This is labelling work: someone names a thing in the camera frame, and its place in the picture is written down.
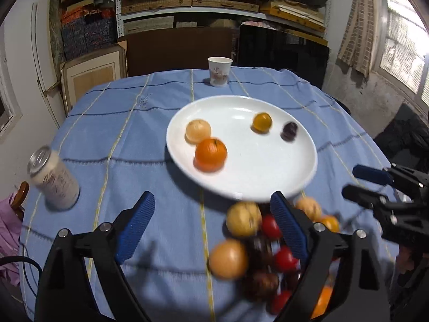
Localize white framed dark window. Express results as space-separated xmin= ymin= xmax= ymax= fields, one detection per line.
xmin=0 ymin=57 xmax=22 ymax=141

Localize cardboard framed panel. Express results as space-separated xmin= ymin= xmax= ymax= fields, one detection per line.
xmin=60 ymin=40 xmax=128 ymax=115

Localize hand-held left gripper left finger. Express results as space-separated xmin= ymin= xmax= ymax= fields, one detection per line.
xmin=35 ymin=191 xmax=156 ymax=322

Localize dark purple plum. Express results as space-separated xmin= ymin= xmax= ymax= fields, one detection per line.
xmin=280 ymin=122 xmax=299 ymax=141

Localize dark purple passion fruit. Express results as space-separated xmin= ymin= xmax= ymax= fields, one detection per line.
xmin=242 ymin=270 xmax=280 ymax=301
xmin=246 ymin=235 xmax=275 ymax=269

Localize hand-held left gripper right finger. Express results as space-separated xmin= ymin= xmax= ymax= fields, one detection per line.
xmin=270 ymin=191 xmax=391 ymax=322

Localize wooden chair back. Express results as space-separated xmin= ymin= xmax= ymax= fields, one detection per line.
xmin=9 ymin=181 xmax=30 ymax=222

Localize large yellow pepino melon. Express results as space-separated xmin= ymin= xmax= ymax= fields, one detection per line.
xmin=225 ymin=202 xmax=262 ymax=238

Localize blue striped tablecloth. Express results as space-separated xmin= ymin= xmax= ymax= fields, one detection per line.
xmin=18 ymin=67 xmax=403 ymax=322

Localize pink cloth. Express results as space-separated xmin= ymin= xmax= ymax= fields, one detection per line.
xmin=0 ymin=193 xmax=27 ymax=286

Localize small yellow-orange citrus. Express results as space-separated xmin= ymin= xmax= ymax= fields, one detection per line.
xmin=251 ymin=112 xmax=273 ymax=133

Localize white narrow board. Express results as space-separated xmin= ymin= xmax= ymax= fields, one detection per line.
xmin=31 ymin=3 xmax=66 ymax=128

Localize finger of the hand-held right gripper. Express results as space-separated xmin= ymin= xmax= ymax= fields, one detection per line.
xmin=353 ymin=164 xmax=429 ymax=192
xmin=342 ymin=184 xmax=403 ymax=220

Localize dark cloth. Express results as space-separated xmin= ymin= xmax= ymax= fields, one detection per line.
xmin=373 ymin=102 xmax=429 ymax=171

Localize red tomato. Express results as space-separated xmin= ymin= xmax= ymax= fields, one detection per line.
xmin=261 ymin=215 xmax=283 ymax=240
xmin=274 ymin=246 xmax=299 ymax=273
xmin=268 ymin=290 xmax=293 ymax=315

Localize white paper cup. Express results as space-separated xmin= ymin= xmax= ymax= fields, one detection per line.
xmin=207 ymin=56 xmax=233 ymax=87

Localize white metal shelf rack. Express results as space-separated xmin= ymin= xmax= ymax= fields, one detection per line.
xmin=116 ymin=0 xmax=331 ymax=37

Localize marbled stone slab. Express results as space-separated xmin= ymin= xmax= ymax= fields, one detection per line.
xmin=49 ymin=0 xmax=68 ymax=66

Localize stack of blue patterned boxes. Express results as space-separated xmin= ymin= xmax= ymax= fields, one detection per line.
xmin=60 ymin=7 xmax=118 ymax=61

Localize white drink can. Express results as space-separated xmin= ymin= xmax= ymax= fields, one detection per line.
xmin=27 ymin=145 xmax=80 ymax=210

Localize small yellow pepino melon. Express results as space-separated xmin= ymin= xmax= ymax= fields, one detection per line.
xmin=295 ymin=197 xmax=323 ymax=222

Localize white oval plate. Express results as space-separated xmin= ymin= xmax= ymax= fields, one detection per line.
xmin=166 ymin=95 xmax=318 ymax=202

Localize orange tangerine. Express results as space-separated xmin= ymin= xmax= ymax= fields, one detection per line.
xmin=310 ymin=285 xmax=334 ymax=320
xmin=318 ymin=215 xmax=341 ymax=233
xmin=194 ymin=137 xmax=228 ymax=172

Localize chequered curtain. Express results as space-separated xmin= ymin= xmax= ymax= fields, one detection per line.
xmin=337 ymin=0 xmax=383 ymax=79

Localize black flat screen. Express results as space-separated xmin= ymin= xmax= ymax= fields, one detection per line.
xmin=235 ymin=23 xmax=330 ymax=89

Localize bright window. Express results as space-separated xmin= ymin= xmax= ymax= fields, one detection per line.
xmin=375 ymin=0 xmax=429 ymax=108

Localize pale peach round fruit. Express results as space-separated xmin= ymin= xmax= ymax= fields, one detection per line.
xmin=208 ymin=239 xmax=249 ymax=280
xmin=185 ymin=119 xmax=212 ymax=145

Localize brown wooden board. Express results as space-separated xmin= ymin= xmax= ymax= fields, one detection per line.
xmin=117 ymin=27 xmax=238 ymax=76

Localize black cable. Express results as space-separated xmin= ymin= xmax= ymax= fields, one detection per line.
xmin=0 ymin=255 xmax=42 ymax=309

